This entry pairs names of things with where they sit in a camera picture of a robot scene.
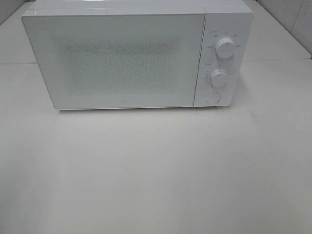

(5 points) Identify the round door release button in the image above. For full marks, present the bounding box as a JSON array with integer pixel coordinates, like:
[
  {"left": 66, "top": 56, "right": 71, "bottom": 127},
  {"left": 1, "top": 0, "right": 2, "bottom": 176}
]
[{"left": 206, "top": 92, "right": 221, "bottom": 104}]

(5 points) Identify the white timer knob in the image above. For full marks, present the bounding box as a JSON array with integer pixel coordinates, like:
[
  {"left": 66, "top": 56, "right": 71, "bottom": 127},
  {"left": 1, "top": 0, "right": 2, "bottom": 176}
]
[{"left": 210, "top": 69, "right": 228, "bottom": 87}]

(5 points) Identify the white microwave door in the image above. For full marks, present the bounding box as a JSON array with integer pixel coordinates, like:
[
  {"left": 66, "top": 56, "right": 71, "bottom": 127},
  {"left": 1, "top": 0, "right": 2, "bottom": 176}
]
[{"left": 22, "top": 14, "right": 205, "bottom": 110}]

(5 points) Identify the white microwave oven body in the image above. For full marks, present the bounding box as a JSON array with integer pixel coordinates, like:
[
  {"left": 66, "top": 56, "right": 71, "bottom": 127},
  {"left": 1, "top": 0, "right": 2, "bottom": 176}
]
[{"left": 21, "top": 0, "right": 254, "bottom": 107}]

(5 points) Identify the upper white power knob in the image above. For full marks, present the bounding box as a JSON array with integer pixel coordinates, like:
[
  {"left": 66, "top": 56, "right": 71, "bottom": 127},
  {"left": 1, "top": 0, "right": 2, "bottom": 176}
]
[{"left": 214, "top": 36, "right": 236, "bottom": 59}]

